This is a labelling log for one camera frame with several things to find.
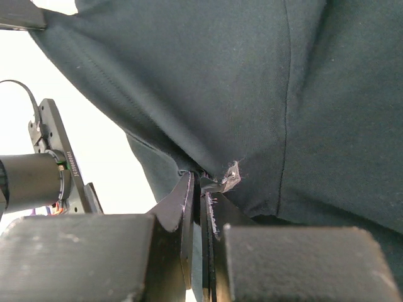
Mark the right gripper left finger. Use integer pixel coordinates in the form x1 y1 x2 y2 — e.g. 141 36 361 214
1 172 195 301

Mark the black t shirt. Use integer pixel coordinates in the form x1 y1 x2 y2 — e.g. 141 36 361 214
30 1 402 287

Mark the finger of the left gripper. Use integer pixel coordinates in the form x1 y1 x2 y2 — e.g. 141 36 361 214
0 0 47 31

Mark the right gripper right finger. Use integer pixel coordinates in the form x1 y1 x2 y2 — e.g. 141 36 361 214
200 164 402 301

